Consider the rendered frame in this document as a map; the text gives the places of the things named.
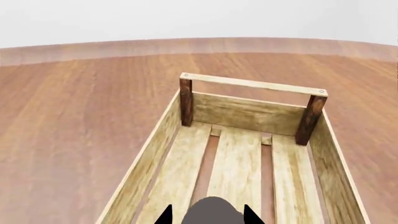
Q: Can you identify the grey rounded bottle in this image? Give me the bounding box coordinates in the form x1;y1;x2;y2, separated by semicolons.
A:
181;196;246;224

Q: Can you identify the wooden slatted tray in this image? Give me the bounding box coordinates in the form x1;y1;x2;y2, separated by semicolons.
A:
95;72;371;224

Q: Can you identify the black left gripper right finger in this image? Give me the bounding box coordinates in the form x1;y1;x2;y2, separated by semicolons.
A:
244;203;266;224

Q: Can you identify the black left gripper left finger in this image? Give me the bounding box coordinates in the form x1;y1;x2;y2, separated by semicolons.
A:
154;203;173;224

